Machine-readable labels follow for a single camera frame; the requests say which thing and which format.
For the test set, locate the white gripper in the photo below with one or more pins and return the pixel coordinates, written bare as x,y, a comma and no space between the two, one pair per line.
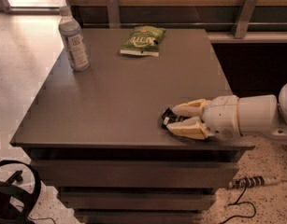
222,116

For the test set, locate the dark chocolate rxbar wrapper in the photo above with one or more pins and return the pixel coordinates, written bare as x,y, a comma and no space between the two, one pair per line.
169,117

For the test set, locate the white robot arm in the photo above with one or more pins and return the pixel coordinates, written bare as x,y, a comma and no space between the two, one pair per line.
264,115

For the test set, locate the green jalapeno chip bag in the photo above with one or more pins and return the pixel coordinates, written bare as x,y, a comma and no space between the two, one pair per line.
143,41

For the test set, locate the white power strip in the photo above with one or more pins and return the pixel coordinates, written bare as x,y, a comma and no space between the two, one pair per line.
255,181

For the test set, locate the grey drawer cabinet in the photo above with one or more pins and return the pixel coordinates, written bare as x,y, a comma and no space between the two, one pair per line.
96,135

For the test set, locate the clear plastic water bottle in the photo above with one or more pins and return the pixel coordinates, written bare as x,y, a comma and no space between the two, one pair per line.
73,41

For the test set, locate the black chair base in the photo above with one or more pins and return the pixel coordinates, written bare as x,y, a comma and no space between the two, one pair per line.
8,213

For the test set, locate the right metal shelf bracket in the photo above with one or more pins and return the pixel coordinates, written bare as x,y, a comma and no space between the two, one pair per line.
241,24

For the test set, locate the metal shelf bracket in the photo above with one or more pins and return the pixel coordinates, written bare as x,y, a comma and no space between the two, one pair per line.
241,24
113,14

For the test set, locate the left metal shelf bracket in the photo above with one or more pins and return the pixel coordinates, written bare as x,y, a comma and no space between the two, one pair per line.
113,14

